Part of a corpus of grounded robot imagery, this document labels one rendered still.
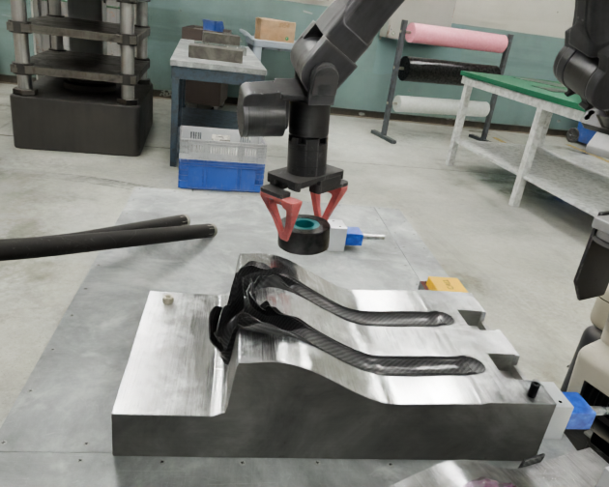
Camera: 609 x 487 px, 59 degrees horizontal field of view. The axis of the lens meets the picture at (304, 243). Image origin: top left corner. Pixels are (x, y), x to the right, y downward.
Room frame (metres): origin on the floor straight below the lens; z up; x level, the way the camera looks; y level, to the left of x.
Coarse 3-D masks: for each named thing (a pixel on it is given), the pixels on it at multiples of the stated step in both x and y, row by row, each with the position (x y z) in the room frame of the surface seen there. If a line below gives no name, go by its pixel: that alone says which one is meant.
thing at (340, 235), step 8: (336, 224) 1.07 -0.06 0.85; (344, 224) 1.08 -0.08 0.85; (336, 232) 1.05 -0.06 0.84; (344, 232) 1.06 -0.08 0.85; (352, 232) 1.07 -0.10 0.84; (360, 232) 1.08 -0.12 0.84; (336, 240) 1.05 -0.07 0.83; (344, 240) 1.06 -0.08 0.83; (352, 240) 1.07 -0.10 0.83; (360, 240) 1.07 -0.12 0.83; (328, 248) 1.05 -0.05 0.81; (336, 248) 1.06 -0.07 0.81
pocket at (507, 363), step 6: (492, 354) 0.60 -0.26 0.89; (498, 354) 0.60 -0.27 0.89; (504, 354) 0.60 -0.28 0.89; (510, 354) 0.60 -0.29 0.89; (492, 360) 0.60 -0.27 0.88; (498, 360) 0.60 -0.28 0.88; (504, 360) 0.60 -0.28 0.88; (510, 360) 0.60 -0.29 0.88; (516, 360) 0.60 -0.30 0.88; (498, 366) 0.60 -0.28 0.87; (504, 366) 0.60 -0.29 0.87; (510, 366) 0.60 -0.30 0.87; (516, 366) 0.60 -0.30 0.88; (504, 372) 0.60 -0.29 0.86; (510, 372) 0.60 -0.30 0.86; (516, 372) 0.59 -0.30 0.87; (522, 372) 0.59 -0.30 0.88; (510, 378) 0.59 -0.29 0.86; (516, 378) 0.58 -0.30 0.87; (522, 378) 0.57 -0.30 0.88
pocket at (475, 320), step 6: (462, 312) 0.71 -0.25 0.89; (468, 312) 0.71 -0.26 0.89; (474, 312) 0.71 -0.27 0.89; (480, 312) 0.71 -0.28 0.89; (468, 318) 0.71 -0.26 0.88; (474, 318) 0.71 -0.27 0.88; (480, 318) 0.71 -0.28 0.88; (468, 324) 0.71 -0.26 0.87; (474, 324) 0.71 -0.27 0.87; (480, 324) 0.70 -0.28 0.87
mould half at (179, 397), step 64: (256, 256) 0.70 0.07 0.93; (192, 320) 0.63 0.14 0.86; (320, 320) 0.59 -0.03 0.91; (128, 384) 0.48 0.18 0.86; (192, 384) 0.49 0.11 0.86; (256, 384) 0.45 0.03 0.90; (320, 384) 0.47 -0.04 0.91; (384, 384) 0.51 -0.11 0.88; (448, 384) 0.53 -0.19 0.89; (512, 384) 0.54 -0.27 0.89; (128, 448) 0.43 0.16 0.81; (192, 448) 0.44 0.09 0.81; (256, 448) 0.46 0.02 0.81; (320, 448) 0.47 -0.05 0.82; (384, 448) 0.48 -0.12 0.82; (448, 448) 0.49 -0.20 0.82; (512, 448) 0.51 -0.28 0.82
